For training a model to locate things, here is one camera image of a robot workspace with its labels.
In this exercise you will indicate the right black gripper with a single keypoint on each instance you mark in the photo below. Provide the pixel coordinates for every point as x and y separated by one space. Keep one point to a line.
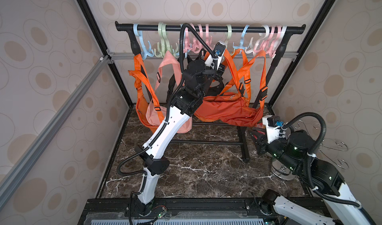
263 143

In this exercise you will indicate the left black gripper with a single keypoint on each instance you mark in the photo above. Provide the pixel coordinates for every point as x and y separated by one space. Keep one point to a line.
217 70

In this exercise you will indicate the dark orange crossbody bag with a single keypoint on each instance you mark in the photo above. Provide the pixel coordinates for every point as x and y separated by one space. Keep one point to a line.
253 105
211 109

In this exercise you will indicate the black crossbody bag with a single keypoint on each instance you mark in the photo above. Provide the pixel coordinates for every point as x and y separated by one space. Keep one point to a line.
171 88
215 90

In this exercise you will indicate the pink crossbody bag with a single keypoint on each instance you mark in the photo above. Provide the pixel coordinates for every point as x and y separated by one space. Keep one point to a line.
156 113

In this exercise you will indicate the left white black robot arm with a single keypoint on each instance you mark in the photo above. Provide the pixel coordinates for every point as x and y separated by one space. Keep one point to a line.
193 85

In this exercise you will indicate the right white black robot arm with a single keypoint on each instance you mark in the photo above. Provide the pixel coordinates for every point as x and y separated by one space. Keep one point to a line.
296 150

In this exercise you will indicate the light blue right hook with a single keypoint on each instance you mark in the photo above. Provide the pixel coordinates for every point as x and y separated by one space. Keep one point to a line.
241 46

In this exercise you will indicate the light blue hook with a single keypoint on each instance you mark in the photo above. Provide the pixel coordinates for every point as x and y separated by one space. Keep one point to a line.
145 52
241 46

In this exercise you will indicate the white plastic hook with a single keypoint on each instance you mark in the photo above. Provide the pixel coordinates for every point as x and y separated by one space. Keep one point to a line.
268 41

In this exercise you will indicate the green middle hook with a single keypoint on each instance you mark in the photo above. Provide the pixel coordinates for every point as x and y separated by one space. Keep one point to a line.
228 34

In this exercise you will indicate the green plastic hook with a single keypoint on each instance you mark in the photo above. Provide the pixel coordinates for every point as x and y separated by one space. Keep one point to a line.
164 45

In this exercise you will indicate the light blue leftmost hook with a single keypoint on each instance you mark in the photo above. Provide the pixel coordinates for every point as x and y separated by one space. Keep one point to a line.
145 52

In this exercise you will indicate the red snack packet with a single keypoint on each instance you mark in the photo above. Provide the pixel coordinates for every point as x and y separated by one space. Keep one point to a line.
257 133

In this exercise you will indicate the black clothes rack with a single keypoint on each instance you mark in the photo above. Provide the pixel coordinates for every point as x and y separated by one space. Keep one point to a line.
136 48

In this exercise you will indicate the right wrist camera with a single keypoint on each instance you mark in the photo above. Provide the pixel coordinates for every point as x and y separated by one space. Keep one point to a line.
273 126

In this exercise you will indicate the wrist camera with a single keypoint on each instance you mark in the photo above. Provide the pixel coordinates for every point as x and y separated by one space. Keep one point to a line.
214 60
273 126

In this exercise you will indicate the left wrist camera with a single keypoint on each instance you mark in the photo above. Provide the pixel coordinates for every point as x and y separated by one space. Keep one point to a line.
214 60

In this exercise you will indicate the chrome wire hook stand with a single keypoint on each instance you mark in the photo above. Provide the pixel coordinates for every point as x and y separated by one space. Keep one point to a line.
329 149

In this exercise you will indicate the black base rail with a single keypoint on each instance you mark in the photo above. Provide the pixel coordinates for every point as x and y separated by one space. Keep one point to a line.
192 208

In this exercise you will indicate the aluminium side rail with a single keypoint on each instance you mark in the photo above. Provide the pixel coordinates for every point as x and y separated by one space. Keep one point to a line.
24 165

